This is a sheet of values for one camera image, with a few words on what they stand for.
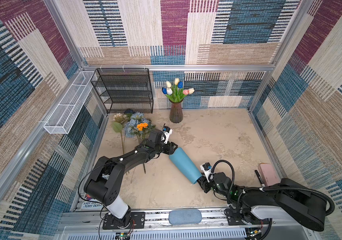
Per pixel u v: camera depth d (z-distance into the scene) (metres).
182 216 0.72
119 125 1.08
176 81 0.94
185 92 0.90
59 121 0.70
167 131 0.81
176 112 1.05
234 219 0.73
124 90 1.09
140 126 0.96
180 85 0.93
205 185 0.76
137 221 0.73
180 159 0.87
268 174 0.88
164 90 0.93
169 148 0.79
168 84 0.95
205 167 0.74
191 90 0.99
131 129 0.99
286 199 0.45
